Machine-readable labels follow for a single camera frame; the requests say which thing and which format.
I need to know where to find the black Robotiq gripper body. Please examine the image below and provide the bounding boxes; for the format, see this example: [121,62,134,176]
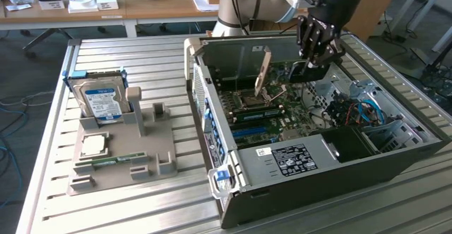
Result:
[308,0,364,43]

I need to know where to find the graphics card with black cooler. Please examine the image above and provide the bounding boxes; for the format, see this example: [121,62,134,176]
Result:
[253,46,332,97]

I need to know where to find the wooden cabinet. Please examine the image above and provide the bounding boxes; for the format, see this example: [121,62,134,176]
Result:
[344,0,405,41]

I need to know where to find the perforated metal disk bay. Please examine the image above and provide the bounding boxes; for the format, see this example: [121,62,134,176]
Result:
[302,56,357,113]

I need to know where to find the metal socket cover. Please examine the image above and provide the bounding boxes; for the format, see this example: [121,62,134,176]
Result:
[260,83,288,104]

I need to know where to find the green motherboard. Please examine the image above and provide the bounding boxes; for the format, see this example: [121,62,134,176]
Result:
[217,61,340,150]

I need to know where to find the CPU socket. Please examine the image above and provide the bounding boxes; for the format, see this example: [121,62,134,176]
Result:
[238,89,269,110]

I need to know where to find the RAM stick with white label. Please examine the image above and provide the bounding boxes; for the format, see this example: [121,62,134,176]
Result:
[232,106,284,121]

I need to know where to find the grey metal disk bay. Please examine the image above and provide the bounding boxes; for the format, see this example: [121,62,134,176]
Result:
[360,117,424,154]

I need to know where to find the blue expansion slot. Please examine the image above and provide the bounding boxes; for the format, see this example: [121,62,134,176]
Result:
[230,127,268,139]

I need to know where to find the grey power supply with labels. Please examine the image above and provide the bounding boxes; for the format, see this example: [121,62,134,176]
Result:
[234,134,340,190]

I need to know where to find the black open PC case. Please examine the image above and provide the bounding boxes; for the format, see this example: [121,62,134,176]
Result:
[182,27,452,229]

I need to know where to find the blue case latch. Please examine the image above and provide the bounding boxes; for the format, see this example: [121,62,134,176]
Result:
[213,169,229,183]

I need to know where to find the white box with label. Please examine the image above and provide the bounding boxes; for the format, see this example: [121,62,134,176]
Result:
[96,0,120,11]

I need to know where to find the hard disk with blue caddy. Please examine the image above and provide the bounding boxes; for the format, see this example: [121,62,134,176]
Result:
[61,66,134,125]

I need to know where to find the beige parts rack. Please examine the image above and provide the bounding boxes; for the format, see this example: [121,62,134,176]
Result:
[65,85,180,197]

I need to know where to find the wooden desk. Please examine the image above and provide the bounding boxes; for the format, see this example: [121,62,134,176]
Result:
[0,0,308,38]

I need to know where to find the green RAM stick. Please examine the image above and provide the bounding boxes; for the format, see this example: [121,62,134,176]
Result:
[76,153,148,167]

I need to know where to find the silver CPU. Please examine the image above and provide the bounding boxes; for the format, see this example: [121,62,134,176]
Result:
[80,136,106,157]

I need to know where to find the white box with black top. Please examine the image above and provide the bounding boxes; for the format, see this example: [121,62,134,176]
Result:
[34,0,66,10]

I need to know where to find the black desk leg with caster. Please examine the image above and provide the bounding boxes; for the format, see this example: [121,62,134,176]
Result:
[22,29,73,59]

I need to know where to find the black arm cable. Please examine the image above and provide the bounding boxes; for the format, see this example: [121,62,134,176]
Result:
[229,0,250,35]

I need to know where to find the red wire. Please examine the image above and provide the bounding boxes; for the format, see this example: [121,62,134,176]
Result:
[348,103,358,125]

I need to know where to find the blue wire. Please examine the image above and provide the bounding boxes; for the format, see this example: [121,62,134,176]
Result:
[358,98,386,126]

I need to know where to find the white desk frame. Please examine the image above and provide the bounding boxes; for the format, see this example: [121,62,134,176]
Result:
[386,0,452,52]

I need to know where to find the white floor cable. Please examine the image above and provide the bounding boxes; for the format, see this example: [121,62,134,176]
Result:
[0,91,56,107]

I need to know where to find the blue floor cable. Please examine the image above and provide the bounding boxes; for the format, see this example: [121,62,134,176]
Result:
[0,106,29,208]

